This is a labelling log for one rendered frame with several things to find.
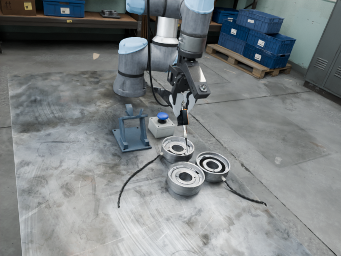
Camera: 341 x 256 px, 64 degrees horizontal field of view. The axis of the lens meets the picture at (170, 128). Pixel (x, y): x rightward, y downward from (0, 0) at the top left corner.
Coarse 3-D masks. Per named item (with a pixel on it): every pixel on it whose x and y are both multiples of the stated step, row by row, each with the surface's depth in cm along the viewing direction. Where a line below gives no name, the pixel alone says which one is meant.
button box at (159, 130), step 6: (150, 120) 99; (156, 120) 98; (168, 120) 100; (150, 126) 100; (156, 126) 95; (162, 126) 96; (168, 126) 97; (174, 126) 98; (156, 132) 96; (162, 132) 97; (168, 132) 98; (156, 138) 97
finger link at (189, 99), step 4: (188, 92) 85; (184, 96) 89; (188, 96) 84; (192, 96) 84; (184, 100) 90; (188, 100) 85; (192, 100) 85; (188, 104) 86; (192, 104) 86; (188, 108) 86; (188, 112) 88
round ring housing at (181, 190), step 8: (168, 168) 78; (176, 168) 80; (192, 168) 81; (168, 176) 76; (176, 176) 78; (184, 176) 80; (192, 176) 78; (200, 176) 79; (168, 184) 76; (176, 184) 74; (200, 184) 75; (176, 192) 76; (184, 192) 74; (192, 192) 74
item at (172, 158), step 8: (176, 136) 92; (176, 144) 91; (192, 144) 90; (168, 152) 84; (176, 152) 87; (184, 152) 87; (192, 152) 86; (168, 160) 87; (176, 160) 85; (184, 160) 85
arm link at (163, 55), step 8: (160, 24) 112; (168, 24) 111; (176, 24) 113; (160, 32) 113; (168, 32) 112; (176, 32) 115; (152, 40) 117; (160, 40) 113; (168, 40) 113; (176, 40) 116; (152, 48) 115; (160, 48) 114; (168, 48) 114; (176, 48) 116; (152, 56) 114; (160, 56) 115; (168, 56) 115; (176, 56) 116; (152, 64) 116; (160, 64) 116; (168, 64) 117
